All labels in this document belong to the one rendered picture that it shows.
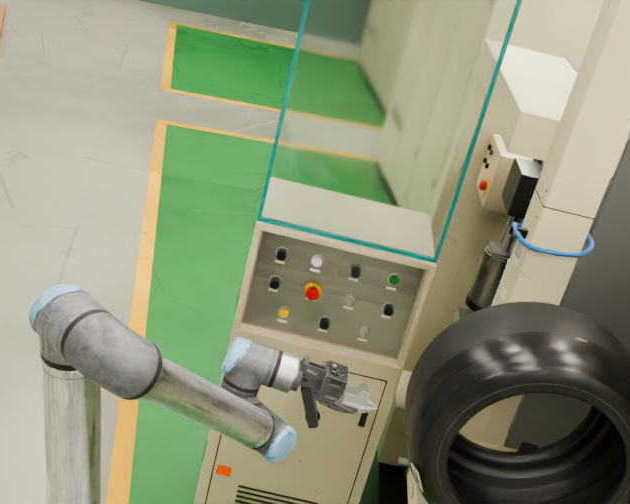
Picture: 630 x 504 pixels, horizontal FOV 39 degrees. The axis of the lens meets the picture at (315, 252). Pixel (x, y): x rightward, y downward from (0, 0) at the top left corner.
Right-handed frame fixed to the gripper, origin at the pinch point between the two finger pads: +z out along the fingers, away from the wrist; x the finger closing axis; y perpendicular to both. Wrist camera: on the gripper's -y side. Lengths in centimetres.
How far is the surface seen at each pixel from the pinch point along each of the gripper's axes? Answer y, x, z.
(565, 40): 51, 349, 97
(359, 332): -18, 65, 2
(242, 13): -122, 884, -125
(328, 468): -68, 60, 11
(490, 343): 29.3, -3.5, 17.2
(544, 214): 53, 25, 24
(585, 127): 76, 25, 23
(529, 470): -12, 15, 50
